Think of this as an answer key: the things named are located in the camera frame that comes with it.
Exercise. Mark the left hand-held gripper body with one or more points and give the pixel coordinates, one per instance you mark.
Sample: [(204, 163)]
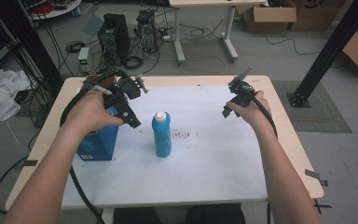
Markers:
[(127, 110)]

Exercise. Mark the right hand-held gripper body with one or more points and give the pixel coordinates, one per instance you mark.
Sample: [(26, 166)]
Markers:
[(241, 93)]

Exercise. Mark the blue cardboard box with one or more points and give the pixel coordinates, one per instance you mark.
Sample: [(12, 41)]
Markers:
[(99, 143)]

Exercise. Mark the blue bottle with white cap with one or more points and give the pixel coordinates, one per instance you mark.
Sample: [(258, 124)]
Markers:
[(161, 137)]

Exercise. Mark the person's right hand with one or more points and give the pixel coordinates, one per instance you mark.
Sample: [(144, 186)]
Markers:
[(256, 113)]

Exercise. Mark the person's left hand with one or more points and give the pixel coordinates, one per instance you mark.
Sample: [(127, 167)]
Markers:
[(88, 113)]

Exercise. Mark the brown box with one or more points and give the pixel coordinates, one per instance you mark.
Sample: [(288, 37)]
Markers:
[(105, 81)]

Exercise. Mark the white power strip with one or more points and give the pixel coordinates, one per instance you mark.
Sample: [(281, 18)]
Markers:
[(166, 38)]

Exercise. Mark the open computer tower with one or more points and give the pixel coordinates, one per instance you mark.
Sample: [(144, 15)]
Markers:
[(147, 29)]

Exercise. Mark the black computer tower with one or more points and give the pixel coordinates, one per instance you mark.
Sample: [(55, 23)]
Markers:
[(115, 35)]

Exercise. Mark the open cardboard box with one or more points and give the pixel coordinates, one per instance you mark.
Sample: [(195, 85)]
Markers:
[(270, 17)]

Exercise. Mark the white power supply unit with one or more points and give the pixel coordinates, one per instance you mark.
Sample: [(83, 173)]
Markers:
[(83, 59)]

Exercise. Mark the white-legged wooden table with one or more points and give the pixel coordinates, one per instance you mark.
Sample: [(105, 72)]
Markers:
[(205, 3)]

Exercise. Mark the white paper sheet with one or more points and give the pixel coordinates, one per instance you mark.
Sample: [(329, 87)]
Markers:
[(183, 174)]

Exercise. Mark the black metal stand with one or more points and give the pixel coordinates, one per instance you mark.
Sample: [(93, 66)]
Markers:
[(329, 53)]

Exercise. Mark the grey floor mat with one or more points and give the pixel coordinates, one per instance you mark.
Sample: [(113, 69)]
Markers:
[(326, 118)]

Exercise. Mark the large cardboard box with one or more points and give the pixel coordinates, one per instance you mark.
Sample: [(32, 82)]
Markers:
[(317, 12)]

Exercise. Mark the round white table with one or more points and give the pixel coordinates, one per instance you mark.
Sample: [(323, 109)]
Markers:
[(59, 11)]

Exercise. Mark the grey tape strip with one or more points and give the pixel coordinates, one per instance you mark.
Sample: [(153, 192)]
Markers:
[(29, 162), (315, 176)]

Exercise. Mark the person's legs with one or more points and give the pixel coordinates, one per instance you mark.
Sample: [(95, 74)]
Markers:
[(180, 214)]

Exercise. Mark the white cloth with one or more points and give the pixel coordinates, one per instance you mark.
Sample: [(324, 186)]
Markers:
[(0, 93)]

